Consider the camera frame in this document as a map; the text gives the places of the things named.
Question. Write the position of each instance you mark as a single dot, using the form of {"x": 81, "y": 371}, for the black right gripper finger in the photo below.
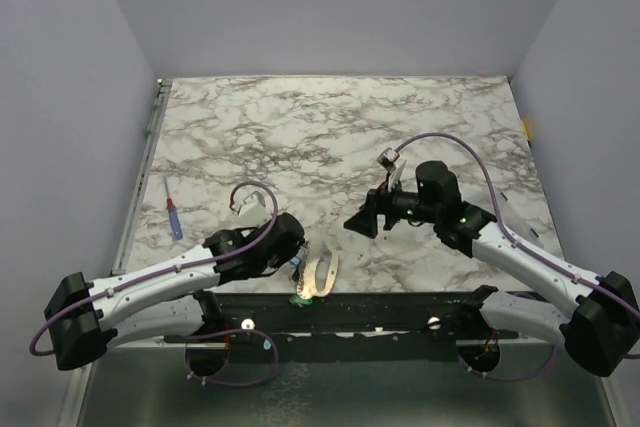
{"x": 364, "y": 223}
{"x": 377, "y": 203}

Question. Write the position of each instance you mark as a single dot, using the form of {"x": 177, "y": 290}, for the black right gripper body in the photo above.
{"x": 373, "y": 212}

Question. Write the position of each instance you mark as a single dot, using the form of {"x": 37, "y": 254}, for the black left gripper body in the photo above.
{"x": 276, "y": 262}

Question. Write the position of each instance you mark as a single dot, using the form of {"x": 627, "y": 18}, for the key with green tag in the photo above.
{"x": 300, "y": 302}

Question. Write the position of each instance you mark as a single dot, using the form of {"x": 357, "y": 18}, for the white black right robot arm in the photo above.
{"x": 594, "y": 318}

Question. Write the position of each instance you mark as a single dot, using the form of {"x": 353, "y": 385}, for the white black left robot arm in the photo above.
{"x": 175, "y": 298}

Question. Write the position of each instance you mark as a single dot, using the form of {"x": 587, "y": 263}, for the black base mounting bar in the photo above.
{"x": 435, "y": 340}

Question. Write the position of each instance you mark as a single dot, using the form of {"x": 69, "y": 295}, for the clear plastic box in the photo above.
{"x": 514, "y": 220}

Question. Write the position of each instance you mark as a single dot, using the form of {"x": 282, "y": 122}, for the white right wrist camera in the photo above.
{"x": 393, "y": 163}

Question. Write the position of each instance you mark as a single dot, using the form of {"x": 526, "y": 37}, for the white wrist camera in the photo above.
{"x": 393, "y": 163}
{"x": 252, "y": 211}

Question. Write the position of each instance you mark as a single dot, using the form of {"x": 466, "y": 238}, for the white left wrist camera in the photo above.
{"x": 252, "y": 211}

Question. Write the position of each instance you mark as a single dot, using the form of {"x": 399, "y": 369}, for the blue handled screwdriver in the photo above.
{"x": 173, "y": 218}

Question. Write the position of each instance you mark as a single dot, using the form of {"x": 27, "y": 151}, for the front aluminium frame rail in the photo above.
{"x": 188, "y": 317}

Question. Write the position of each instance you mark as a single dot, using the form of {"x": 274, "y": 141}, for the aluminium table edge rail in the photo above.
{"x": 152, "y": 134}

